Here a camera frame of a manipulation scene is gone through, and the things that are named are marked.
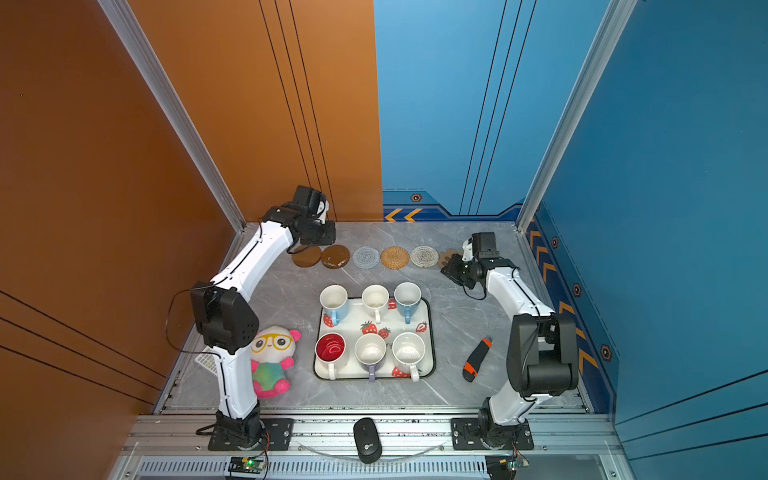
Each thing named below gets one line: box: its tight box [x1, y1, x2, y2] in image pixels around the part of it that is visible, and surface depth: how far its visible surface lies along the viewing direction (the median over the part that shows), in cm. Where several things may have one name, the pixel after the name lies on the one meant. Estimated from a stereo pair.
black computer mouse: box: [353, 417, 383, 464], surface depth 73 cm
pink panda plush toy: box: [250, 325, 302, 398], surface depth 82 cm
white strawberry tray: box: [313, 297, 437, 380], surface depth 87 cm
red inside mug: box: [315, 332, 346, 381], surface depth 82 cm
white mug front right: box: [392, 331, 426, 382], surface depth 83 cm
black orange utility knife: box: [462, 337, 493, 382], surface depth 86 cm
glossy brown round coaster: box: [321, 244, 350, 269], surface depth 111 cm
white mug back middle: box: [361, 284, 389, 324], surface depth 91 cm
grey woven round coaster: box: [352, 246, 380, 269], surface depth 111 cm
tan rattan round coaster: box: [380, 246, 410, 270], surface depth 111 cm
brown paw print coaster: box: [438, 249, 461, 270], surface depth 111 cm
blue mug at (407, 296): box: [394, 281, 422, 325], surface depth 91 cm
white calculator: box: [195, 346, 218, 375], surface depth 86 cm
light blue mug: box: [320, 284, 348, 328], surface depth 91 cm
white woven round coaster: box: [410, 245, 439, 268], surface depth 111 cm
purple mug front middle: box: [354, 333, 387, 383], surface depth 83 cm
